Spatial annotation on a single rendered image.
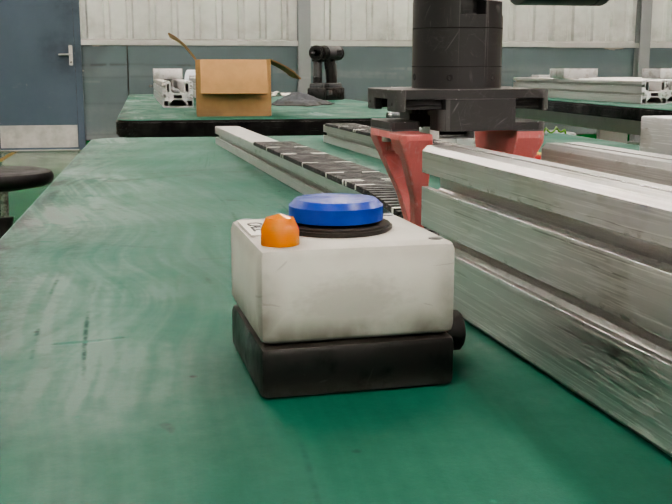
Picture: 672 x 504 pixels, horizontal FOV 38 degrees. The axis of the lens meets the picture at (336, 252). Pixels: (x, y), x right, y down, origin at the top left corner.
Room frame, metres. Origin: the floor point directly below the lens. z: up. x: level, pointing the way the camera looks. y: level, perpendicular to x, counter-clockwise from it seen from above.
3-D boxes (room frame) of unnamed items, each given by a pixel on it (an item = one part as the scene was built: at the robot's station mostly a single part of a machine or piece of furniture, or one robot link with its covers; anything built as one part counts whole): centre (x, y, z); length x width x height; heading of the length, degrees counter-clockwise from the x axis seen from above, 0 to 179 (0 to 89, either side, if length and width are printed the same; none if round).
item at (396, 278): (0.41, -0.01, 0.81); 0.10 x 0.08 x 0.06; 104
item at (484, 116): (0.64, -0.09, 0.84); 0.07 x 0.07 x 0.09; 15
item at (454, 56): (0.64, -0.08, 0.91); 0.10 x 0.07 x 0.07; 105
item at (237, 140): (1.22, 0.07, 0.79); 0.96 x 0.04 x 0.03; 14
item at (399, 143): (0.63, -0.07, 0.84); 0.07 x 0.07 x 0.09; 15
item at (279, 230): (0.37, 0.02, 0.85); 0.01 x 0.01 x 0.01
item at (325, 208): (0.41, 0.00, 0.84); 0.04 x 0.04 x 0.02
